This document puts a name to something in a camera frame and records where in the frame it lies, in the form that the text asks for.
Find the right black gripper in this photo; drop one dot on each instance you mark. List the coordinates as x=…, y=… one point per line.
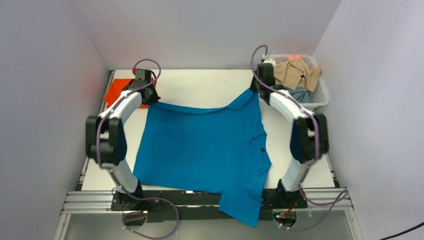
x=252, y=87

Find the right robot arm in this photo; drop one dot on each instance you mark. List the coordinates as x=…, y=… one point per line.
x=309, y=139

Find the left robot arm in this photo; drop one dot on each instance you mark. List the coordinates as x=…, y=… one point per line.
x=105, y=140

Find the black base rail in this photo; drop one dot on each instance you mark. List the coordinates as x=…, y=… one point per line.
x=197, y=205

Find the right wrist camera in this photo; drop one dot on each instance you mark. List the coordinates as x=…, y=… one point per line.
x=269, y=60

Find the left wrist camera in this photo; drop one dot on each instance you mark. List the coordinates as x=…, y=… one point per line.
x=142, y=77

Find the aluminium frame rail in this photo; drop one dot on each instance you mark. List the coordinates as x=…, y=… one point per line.
x=82, y=202

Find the white plastic laundry basket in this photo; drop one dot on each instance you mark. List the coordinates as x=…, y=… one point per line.
x=321, y=95

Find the beige t shirt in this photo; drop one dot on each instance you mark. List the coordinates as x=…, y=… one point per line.
x=294, y=73

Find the pink garment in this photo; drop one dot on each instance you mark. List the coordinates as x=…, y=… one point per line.
x=295, y=57

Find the grey blue t shirt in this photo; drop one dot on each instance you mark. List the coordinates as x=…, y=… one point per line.
x=302, y=95

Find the folded orange t shirt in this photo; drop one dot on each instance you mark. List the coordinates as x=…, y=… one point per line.
x=115, y=89

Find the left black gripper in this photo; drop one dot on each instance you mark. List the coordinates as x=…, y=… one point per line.
x=154, y=99

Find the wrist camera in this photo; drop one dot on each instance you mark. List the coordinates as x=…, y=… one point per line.
x=142, y=77
x=269, y=60

